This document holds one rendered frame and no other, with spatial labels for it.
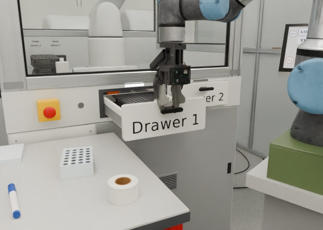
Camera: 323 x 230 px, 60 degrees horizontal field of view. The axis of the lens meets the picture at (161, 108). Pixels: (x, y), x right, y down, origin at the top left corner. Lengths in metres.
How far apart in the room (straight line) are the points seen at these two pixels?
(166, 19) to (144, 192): 0.45
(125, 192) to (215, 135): 0.83
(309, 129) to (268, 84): 1.98
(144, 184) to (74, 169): 0.19
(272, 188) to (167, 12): 0.54
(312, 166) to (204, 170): 0.76
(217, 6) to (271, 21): 2.04
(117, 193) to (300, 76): 0.45
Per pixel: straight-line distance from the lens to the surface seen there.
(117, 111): 0.95
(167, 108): 0.84
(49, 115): 1.01
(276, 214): 0.88
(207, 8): 0.74
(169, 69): 0.79
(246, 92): 2.95
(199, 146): 1.36
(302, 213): 0.85
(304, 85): 0.63
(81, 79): 1.07
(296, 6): 2.62
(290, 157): 0.77
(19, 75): 1.07
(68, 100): 1.08
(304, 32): 1.69
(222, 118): 1.39
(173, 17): 0.79
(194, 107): 0.93
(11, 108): 1.08
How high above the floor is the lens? 1.11
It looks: 14 degrees down
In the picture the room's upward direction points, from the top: straight up
